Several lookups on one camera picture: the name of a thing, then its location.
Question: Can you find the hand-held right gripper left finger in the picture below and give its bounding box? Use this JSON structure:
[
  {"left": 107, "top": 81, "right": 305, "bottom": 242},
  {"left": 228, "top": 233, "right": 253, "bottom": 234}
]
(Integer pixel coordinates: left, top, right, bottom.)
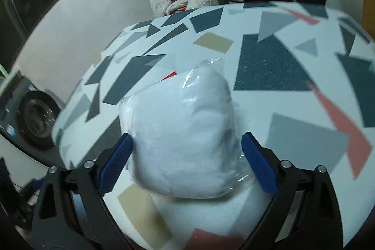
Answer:
[{"left": 31, "top": 133, "right": 134, "bottom": 250}]

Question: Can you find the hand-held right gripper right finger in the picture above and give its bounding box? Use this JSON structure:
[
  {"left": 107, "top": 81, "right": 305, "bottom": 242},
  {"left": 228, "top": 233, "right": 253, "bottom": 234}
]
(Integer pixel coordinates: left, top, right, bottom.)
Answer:
[{"left": 241, "top": 132, "right": 343, "bottom": 250}]

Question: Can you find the washing machine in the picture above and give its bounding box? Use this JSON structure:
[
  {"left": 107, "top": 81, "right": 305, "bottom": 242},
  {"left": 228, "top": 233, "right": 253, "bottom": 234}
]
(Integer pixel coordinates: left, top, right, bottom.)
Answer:
[{"left": 0, "top": 68, "right": 67, "bottom": 151}]

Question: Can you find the white bundle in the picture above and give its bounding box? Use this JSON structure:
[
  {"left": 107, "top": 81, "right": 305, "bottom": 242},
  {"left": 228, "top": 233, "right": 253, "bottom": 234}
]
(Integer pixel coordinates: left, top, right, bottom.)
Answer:
[{"left": 119, "top": 57, "right": 252, "bottom": 199}]

